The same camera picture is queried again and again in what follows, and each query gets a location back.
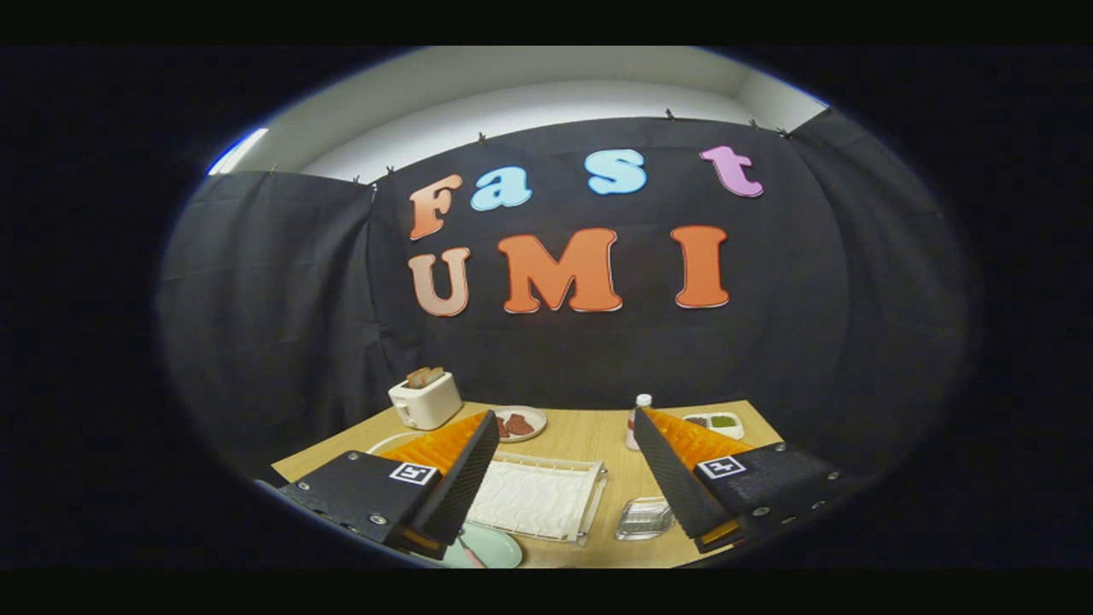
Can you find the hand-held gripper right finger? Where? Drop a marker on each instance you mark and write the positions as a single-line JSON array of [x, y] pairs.
[[675, 487]]

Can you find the white round plate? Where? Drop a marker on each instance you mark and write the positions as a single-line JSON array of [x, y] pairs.
[[536, 416]]

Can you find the clear bottle with red label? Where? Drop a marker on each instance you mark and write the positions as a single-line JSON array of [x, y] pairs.
[[633, 431]]

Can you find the toast slices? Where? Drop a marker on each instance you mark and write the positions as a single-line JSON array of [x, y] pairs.
[[424, 377]]

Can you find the black backdrop cloth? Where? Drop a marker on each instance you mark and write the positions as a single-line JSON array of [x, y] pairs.
[[811, 299]]

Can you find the light green plate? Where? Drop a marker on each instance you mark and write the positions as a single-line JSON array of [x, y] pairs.
[[499, 548]]

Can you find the white divided tray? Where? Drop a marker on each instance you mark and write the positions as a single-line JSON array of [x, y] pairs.
[[726, 431]]

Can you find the white toaster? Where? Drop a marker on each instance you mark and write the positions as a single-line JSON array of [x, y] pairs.
[[425, 408]]

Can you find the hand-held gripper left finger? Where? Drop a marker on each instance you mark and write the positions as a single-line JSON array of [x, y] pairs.
[[461, 495]]

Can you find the ceiling light strip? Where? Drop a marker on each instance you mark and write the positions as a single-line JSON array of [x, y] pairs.
[[237, 152]]

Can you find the white drip tray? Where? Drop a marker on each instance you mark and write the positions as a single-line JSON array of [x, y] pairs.
[[534, 500]]

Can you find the red meat piece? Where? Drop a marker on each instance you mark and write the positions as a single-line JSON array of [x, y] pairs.
[[520, 424], [503, 427]]

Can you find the green beans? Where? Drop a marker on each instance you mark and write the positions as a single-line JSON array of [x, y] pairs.
[[723, 421]]

